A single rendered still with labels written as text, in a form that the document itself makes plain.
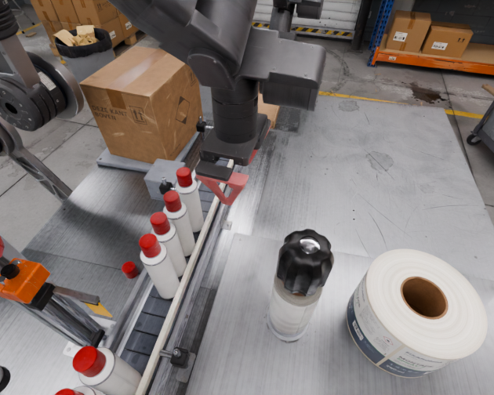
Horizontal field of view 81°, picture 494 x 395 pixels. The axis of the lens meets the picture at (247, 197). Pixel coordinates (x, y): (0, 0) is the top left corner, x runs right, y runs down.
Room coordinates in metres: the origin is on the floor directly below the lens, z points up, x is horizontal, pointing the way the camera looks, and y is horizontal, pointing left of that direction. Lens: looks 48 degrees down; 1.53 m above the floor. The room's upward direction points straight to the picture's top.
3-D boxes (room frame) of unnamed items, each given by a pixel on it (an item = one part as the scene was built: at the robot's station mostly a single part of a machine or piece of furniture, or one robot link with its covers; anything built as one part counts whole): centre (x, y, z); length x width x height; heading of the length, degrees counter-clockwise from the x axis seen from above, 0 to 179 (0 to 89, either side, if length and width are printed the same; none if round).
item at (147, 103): (0.93, 0.34, 0.99); 0.30 x 0.24 x 0.27; 162
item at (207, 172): (0.30, 0.03, 1.25); 0.07 x 0.07 x 0.09; 73
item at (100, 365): (0.10, 0.22, 0.98); 0.05 x 0.05 x 0.20
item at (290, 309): (0.23, -0.09, 1.03); 0.09 x 0.09 x 0.30
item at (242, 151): (0.33, 0.01, 1.32); 0.10 x 0.07 x 0.07; 163
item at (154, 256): (0.30, 0.18, 0.98); 0.05 x 0.05 x 0.20
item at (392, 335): (0.22, -0.32, 0.95); 0.20 x 0.20 x 0.14
